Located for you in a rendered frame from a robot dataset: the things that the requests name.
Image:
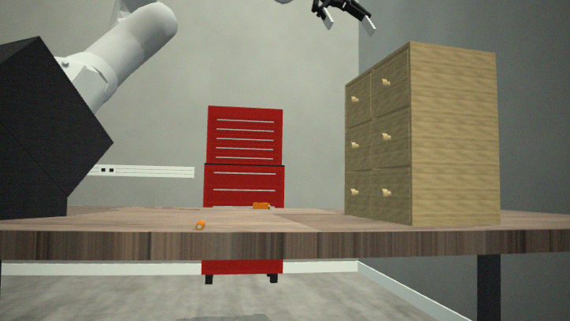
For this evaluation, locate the light brown wooden chest of drawers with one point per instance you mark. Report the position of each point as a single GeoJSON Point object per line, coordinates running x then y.
{"type": "Point", "coordinates": [453, 129]}

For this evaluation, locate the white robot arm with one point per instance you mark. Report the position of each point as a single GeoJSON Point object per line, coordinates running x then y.
{"type": "Point", "coordinates": [128, 43]}

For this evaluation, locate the wooden drawer front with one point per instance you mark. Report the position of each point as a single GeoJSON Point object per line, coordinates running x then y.
{"type": "Point", "coordinates": [359, 146]}
{"type": "Point", "coordinates": [393, 80]}
{"type": "Point", "coordinates": [361, 94]}
{"type": "Point", "coordinates": [393, 187]}
{"type": "Point", "coordinates": [394, 145]}
{"type": "Point", "coordinates": [359, 193]}

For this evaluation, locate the small orange cylinder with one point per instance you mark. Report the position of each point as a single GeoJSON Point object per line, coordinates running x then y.
{"type": "Point", "coordinates": [200, 225]}

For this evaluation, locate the orange nine-volt battery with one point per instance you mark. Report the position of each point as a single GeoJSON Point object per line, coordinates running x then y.
{"type": "Point", "coordinates": [261, 205]}

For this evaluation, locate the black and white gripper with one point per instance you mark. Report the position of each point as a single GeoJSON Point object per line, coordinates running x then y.
{"type": "Point", "coordinates": [351, 6]}

